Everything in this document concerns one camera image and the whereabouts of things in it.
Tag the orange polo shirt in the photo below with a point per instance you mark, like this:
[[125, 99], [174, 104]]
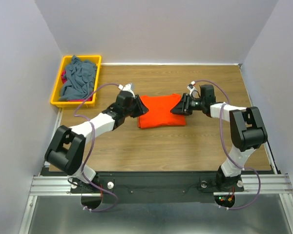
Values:
[[159, 114]]

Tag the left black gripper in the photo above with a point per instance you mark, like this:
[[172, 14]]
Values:
[[141, 109]]

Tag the left aluminium side rail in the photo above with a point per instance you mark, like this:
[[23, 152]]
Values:
[[56, 125]]

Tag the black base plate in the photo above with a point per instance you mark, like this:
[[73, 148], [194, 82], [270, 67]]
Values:
[[152, 187]]

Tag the yellow plastic bin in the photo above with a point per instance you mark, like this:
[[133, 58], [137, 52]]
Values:
[[58, 83]]

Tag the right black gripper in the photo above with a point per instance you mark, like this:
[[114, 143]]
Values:
[[182, 107]]

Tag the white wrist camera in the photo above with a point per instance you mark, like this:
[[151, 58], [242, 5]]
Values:
[[191, 88], [127, 88]]

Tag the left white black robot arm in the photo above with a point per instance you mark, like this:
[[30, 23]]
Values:
[[66, 149]]

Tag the grey t shirt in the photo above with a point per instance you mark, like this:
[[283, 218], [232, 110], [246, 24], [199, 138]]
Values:
[[76, 64]]

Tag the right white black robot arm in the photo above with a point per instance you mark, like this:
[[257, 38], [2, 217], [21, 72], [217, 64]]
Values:
[[247, 129]]

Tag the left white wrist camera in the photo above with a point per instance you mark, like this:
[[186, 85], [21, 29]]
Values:
[[127, 88]]

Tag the aluminium frame rail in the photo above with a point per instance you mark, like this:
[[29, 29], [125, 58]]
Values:
[[58, 186]]

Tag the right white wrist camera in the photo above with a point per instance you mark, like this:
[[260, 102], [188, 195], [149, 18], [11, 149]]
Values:
[[191, 88]]

